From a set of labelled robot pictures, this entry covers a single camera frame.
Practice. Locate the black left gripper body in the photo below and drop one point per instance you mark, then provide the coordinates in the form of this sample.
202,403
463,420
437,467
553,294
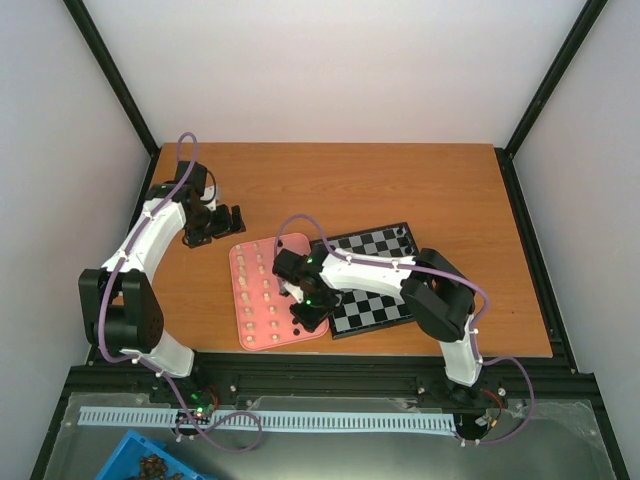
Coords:
208,225

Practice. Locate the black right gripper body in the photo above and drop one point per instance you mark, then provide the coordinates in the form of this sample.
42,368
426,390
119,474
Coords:
318,308

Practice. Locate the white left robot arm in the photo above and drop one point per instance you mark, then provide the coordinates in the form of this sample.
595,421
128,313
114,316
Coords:
122,316

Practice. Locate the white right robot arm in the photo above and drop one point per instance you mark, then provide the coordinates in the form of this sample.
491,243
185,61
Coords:
444,304

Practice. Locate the black and white chessboard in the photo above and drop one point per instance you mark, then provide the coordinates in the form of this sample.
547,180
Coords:
370,295

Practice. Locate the pink plastic tray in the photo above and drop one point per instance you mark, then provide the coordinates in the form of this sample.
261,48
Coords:
265,322

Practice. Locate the blue plastic bin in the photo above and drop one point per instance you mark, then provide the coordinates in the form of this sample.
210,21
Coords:
139,457

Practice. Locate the black aluminium frame base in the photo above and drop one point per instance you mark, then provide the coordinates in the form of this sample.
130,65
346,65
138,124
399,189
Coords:
476,194

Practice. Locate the light blue cable duct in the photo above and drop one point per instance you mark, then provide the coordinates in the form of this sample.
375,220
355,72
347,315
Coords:
273,421

